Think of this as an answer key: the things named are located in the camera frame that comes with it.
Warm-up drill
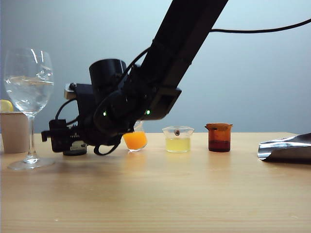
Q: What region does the long black cable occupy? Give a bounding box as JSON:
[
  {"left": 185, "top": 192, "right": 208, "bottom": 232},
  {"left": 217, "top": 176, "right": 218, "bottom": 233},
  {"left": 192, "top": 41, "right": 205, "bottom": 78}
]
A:
[{"left": 210, "top": 18, "right": 311, "bottom": 34}]

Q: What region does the thin black camera cable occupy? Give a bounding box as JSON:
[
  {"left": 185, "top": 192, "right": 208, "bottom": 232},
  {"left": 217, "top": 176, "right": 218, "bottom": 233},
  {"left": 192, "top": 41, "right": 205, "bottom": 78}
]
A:
[{"left": 55, "top": 98, "right": 80, "bottom": 122}]

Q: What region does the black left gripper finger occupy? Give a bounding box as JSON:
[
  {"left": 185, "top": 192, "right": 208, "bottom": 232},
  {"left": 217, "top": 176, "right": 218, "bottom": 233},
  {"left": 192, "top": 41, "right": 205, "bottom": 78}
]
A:
[{"left": 41, "top": 118, "right": 73, "bottom": 153}]

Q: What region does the clear cup with orange juice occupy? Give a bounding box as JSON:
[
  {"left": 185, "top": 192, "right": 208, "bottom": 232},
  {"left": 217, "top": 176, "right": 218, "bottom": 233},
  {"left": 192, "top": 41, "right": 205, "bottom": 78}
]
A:
[{"left": 122, "top": 120, "right": 148, "bottom": 152}]

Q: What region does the yellow lemon slice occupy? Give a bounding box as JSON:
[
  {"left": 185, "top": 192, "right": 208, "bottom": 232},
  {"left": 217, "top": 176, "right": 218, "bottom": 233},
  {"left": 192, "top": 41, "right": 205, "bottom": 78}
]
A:
[{"left": 0, "top": 99, "right": 14, "bottom": 113}]

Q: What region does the clear wine glass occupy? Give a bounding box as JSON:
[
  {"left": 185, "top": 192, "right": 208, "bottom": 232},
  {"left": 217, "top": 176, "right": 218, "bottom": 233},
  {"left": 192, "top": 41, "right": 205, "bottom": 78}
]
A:
[{"left": 3, "top": 48, "right": 56, "bottom": 170}]

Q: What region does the silver foil bag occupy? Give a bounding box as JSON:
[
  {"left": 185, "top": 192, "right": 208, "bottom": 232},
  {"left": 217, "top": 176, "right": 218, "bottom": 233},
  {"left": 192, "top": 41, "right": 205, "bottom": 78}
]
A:
[{"left": 258, "top": 133, "right": 311, "bottom": 165}]

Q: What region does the looped black cable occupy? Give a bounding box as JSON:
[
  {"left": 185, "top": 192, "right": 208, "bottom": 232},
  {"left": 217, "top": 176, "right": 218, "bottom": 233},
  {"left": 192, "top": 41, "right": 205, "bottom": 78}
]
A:
[{"left": 93, "top": 91, "right": 122, "bottom": 156}]

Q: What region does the beige paper cup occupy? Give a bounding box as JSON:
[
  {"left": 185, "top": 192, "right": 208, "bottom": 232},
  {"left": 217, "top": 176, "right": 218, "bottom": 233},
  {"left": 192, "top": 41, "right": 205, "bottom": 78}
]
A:
[{"left": 0, "top": 111, "right": 30, "bottom": 154}]

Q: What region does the amber glass measuring cup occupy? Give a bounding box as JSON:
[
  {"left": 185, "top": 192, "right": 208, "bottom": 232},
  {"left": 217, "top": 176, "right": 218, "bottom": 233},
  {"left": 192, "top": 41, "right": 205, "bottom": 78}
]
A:
[{"left": 205, "top": 123, "right": 233, "bottom": 153}]

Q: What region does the clear cup with pale juice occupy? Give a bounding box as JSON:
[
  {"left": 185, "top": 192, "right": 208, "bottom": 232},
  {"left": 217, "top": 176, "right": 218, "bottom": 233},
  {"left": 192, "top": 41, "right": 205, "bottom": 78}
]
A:
[{"left": 161, "top": 125, "right": 195, "bottom": 153}]

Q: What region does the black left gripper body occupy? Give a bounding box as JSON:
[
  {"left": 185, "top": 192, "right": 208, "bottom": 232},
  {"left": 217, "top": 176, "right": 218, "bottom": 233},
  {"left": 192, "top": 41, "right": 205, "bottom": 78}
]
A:
[{"left": 70, "top": 83, "right": 137, "bottom": 146}]

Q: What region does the smoky grey measuring cup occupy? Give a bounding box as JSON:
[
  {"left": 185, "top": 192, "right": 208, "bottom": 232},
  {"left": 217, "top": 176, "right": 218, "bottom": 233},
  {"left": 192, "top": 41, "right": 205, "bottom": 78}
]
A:
[{"left": 62, "top": 142, "right": 88, "bottom": 156}]

